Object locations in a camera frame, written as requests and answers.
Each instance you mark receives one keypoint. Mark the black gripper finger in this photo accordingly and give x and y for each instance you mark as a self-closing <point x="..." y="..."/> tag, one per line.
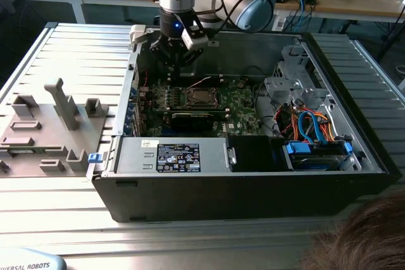
<point x="190" y="58"/>
<point x="163" y="52"/>

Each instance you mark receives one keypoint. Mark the CPU socket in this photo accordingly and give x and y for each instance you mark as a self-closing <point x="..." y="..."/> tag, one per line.
<point x="187" y="106"/>

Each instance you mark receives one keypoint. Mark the black graphics card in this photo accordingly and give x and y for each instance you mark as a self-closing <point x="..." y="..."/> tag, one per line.
<point x="190" y="122"/>

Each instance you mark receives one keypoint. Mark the green motherboard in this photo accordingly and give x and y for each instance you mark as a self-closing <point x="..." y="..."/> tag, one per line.
<point x="243" y="108"/>

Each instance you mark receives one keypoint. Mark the grey metal disk bay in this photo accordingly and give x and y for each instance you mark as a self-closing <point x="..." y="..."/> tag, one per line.
<point x="278" y="88"/>

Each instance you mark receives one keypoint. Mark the white power adapter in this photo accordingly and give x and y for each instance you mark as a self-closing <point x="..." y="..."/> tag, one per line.
<point x="280" y="23"/>

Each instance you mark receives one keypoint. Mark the grey power supply unit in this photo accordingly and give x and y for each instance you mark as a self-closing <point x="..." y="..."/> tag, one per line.
<point x="133" y="156"/>

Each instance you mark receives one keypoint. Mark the black plastic shroud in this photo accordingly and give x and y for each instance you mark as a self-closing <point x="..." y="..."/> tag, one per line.
<point x="253" y="153"/>

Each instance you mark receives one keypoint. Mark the blue plastic case latch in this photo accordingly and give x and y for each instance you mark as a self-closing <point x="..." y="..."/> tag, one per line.
<point x="94" y="158"/>

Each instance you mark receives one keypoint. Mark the grey parts rack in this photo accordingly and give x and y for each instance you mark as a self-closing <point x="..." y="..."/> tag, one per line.
<point x="47" y="131"/>

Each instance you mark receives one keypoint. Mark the black open PC case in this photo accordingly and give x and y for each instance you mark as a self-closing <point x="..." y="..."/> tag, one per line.
<point x="221" y="197"/>

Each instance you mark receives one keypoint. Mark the hard disk in blue carrier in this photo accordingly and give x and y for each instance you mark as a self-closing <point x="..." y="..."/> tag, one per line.
<point x="316" y="156"/>

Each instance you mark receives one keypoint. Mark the brown-haired person's head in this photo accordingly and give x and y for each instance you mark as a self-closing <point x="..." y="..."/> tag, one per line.
<point x="367" y="238"/>

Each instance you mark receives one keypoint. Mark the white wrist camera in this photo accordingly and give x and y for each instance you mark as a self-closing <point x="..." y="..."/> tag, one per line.
<point x="193" y="40"/>

